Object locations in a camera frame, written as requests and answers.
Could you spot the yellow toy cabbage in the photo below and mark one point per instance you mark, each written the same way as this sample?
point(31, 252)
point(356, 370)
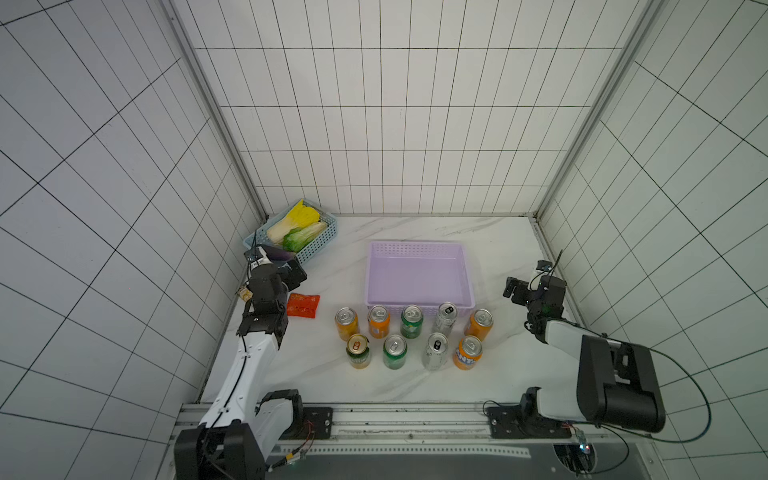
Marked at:
point(298, 217)

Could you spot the orange fanta can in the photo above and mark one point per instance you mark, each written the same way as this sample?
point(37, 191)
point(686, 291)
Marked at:
point(468, 352)
point(378, 321)

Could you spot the white monster can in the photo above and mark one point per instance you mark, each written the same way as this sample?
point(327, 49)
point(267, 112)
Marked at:
point(446, 316)
point(435, 352)

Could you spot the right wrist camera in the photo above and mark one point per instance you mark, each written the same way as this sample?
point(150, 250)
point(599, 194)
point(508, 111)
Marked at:
point(543, 267)

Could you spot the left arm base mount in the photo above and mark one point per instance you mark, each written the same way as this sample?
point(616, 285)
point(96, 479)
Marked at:
point(306, 421)

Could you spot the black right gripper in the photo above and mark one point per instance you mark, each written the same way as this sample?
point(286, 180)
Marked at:
point(519, 289)

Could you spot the green Sprite can small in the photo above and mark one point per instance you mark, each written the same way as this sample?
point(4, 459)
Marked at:
point(412, 321)

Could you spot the blue perforated plastic basket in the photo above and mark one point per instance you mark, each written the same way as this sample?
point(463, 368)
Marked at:
point(260, 237)

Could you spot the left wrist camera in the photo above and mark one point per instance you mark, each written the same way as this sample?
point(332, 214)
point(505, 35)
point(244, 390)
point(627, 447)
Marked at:
point(260, 254)

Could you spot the gold top green can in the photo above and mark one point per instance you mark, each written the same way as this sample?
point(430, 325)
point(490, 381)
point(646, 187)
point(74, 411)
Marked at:
point(358, 351)

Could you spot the green food packet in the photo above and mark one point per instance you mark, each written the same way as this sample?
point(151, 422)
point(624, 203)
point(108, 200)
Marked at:
point(244, 293)

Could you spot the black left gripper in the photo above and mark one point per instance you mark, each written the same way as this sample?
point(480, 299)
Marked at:
point(288, 275)

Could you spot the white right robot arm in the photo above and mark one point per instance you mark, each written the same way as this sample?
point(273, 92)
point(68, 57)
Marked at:
point(616, 382)

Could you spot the orange Fanta can front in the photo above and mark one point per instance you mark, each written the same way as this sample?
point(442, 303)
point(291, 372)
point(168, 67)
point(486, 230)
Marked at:
point(378, 321)

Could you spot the orange Schweppes can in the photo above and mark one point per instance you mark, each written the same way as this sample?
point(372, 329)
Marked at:
point(479, 324)

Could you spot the aluminium rail frame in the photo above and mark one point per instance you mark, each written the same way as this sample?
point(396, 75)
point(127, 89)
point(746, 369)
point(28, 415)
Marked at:
point(430, 429)

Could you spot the white Monster can front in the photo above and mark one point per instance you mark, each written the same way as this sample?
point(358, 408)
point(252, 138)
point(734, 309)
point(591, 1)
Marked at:
point(446, 316)

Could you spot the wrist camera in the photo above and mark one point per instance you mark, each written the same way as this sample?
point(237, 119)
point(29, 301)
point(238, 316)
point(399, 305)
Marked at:
point(543, 267)
point(260, 254)

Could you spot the red snack packet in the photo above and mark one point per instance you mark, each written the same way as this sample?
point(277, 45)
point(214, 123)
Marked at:
point(303, 306)

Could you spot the green toy lettuce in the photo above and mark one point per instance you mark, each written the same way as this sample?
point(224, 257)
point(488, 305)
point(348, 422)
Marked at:
point(299, 238)

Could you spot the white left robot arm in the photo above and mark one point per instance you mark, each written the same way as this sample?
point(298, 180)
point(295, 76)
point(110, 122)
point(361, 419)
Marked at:
point(235, 437)

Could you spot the purple toy eggplant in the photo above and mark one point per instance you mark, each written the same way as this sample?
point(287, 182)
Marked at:
point(282, 253)

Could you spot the purple perforated plastic basket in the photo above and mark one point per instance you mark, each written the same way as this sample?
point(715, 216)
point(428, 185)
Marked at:
point(426, 274)

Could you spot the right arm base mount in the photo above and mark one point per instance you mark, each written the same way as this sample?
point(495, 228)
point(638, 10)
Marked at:
point(522, 421)

